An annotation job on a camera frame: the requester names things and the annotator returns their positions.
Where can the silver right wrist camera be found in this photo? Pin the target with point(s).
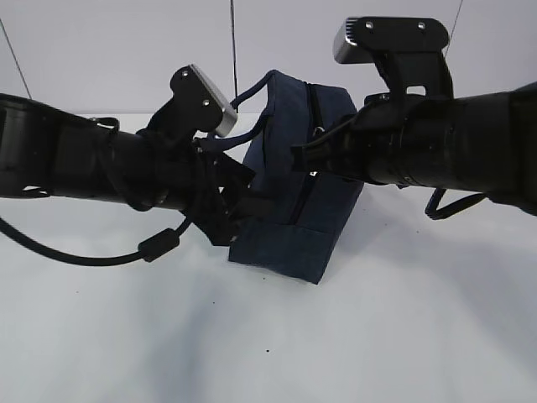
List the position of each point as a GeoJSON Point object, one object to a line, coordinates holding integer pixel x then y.
{"type": "Point", "coordinates": [406, 52]}

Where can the navy blue lunch bag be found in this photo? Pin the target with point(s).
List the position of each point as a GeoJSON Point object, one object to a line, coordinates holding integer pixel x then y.
{"type": "Point", "coordinates": [297, 237]}

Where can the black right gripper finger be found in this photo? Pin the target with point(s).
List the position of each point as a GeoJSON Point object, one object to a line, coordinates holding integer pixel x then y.
{"type": "Point", "coordinates": [312, 156]}

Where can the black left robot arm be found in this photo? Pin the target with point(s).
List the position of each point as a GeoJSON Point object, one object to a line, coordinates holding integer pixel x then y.
{"type": "Point", "coordinates": [48, 152]}

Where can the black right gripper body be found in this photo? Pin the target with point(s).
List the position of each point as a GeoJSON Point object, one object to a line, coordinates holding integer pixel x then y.
{"type": "Point", "coordinates": [356, 148]}

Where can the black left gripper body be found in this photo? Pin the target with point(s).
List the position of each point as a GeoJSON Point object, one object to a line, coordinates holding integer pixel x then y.
{"type": "Point", "coordinates": [220, 182]}

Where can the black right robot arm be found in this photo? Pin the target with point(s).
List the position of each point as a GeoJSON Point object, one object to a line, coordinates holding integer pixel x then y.
{"type": "Point", "coordinates": [466, 149]}

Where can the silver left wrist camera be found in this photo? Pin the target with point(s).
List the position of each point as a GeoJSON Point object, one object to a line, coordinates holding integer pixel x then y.
{"type": "Point", "coordinates": [196, 105]}

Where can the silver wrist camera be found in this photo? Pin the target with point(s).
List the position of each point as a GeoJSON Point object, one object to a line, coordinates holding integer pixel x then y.
{"type": "Point", "coordinates": [196, 105]}
{"type": "Point", "coordinates": [406, 52]}

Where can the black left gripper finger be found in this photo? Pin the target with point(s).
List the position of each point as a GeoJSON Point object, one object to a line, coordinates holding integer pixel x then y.
{"type": "Point", "coordinates": [250, 207]}

